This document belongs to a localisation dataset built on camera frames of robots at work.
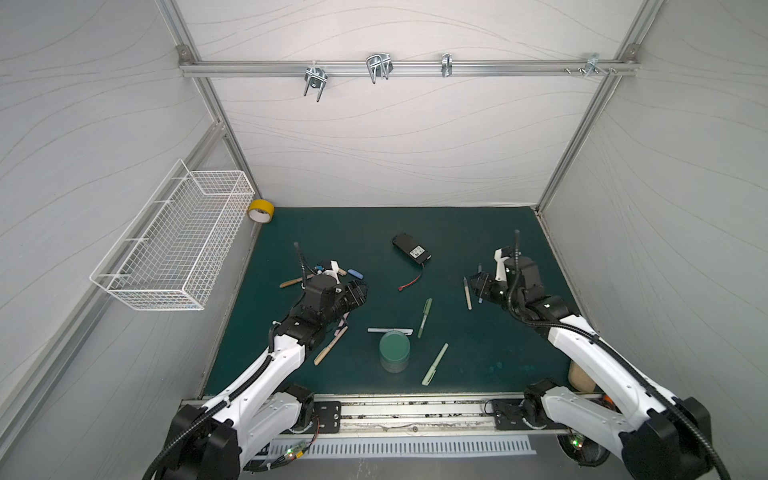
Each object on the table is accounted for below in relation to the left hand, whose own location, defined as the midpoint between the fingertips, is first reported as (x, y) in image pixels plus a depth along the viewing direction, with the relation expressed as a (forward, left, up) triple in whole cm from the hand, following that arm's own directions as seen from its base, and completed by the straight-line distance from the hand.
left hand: (367, 282), depth 82 cm
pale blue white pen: (-8, -5, -14) cm, 17 cm away
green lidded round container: (-17, -8, -5) cm, 19 cm away
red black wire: (+7, -10, -15) cm, 19 cm away
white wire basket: (-2, +45, +17) cm, 48 cm away
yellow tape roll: (+37, +46, -11) cm, 60 cm away
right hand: (+3, -32, +2) cm, 32 cm away
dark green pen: (-2, -18, -14) cm, 23 cm away
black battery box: (+24, -12, -13) cm, 29 cm away
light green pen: (-18, -20, -14) cm, 30 cm away
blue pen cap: (+12, +6, -15) cm, 20 cm away
